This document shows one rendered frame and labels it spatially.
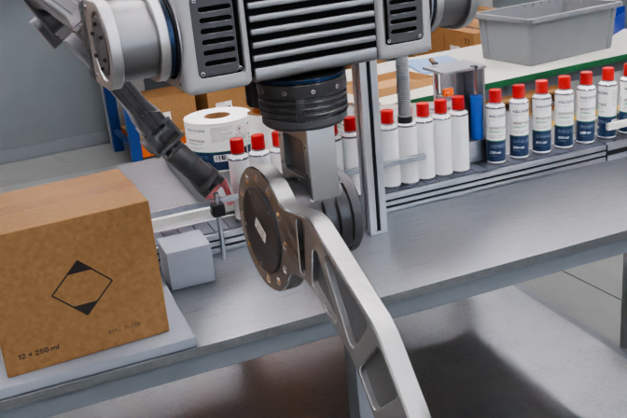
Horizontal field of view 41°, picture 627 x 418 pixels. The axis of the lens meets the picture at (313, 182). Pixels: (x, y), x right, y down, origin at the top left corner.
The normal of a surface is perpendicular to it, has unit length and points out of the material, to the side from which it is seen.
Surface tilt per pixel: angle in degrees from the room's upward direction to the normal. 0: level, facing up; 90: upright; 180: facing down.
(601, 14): 95
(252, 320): 0
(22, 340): 90
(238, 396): 0
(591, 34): 95
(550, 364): 0
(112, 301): 90
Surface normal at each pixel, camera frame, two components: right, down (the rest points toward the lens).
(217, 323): -0.09, -0.94
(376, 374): -0.89, 0.22
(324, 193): 0.44, 0.26
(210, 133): -0.17, 0.33
